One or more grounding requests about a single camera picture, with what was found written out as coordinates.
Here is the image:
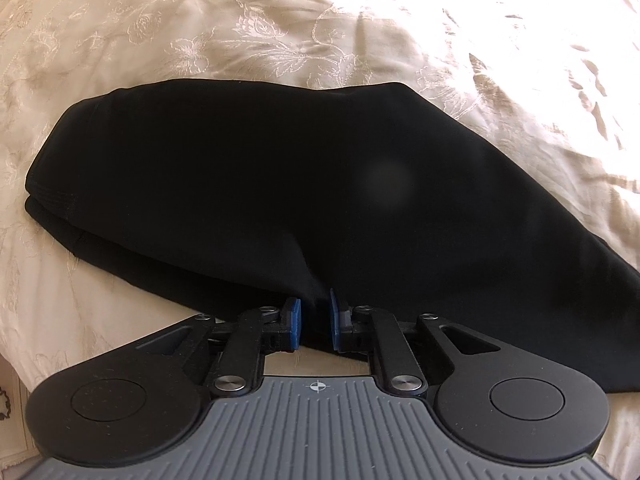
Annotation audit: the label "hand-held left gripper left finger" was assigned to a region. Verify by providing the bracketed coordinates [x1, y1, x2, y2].
[135, 297, 302, 398]

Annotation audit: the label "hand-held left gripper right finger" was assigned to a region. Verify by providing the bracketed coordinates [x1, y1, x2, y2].
[328, 290, 501, 398]

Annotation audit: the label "black pants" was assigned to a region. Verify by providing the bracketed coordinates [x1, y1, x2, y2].
[24, 81, 640, 393]

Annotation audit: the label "beige floral embroidered bedspread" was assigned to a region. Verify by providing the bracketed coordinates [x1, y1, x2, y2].
[0, 0, 640, 480]

